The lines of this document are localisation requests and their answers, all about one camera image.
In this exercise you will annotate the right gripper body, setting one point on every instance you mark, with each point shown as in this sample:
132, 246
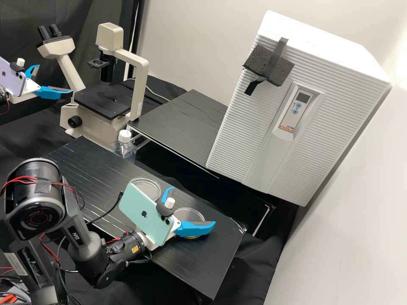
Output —
154, 246

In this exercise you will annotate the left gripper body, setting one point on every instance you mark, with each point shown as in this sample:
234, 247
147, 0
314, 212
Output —
31, 89

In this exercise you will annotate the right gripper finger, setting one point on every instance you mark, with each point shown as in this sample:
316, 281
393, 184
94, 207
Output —
165, 192
194, 228

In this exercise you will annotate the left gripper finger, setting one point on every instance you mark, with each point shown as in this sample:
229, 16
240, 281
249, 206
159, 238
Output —
52, 92
31, 70

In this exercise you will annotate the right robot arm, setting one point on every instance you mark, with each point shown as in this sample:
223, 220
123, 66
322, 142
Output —
35, 197

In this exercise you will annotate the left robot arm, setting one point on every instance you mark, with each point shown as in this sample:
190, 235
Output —
3, 97

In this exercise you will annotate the petri dish lid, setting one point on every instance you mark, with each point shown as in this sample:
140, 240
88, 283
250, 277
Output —
190, 215

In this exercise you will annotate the petri dish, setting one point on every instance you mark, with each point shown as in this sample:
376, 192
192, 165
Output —
144, 187

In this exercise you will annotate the cream microscope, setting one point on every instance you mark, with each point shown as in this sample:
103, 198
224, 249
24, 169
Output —
101, 101

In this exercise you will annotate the white-capped bottle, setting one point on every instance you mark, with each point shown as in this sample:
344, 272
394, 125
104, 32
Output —
124, 149

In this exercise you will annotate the black platform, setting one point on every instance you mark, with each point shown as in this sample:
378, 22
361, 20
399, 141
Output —
101, 178
181, 124

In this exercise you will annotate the incubator door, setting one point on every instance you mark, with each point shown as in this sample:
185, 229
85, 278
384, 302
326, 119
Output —
254, 136

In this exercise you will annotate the white incubator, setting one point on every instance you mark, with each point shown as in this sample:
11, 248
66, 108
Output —
318, 41

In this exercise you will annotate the left wrist camera phone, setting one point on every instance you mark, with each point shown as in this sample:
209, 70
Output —
11, 77

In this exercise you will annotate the wrist camera phone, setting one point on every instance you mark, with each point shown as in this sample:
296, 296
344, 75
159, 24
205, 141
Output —
143, 213
11, 77

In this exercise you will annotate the right wrist camera phone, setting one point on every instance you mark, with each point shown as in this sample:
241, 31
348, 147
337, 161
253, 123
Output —
143, 213

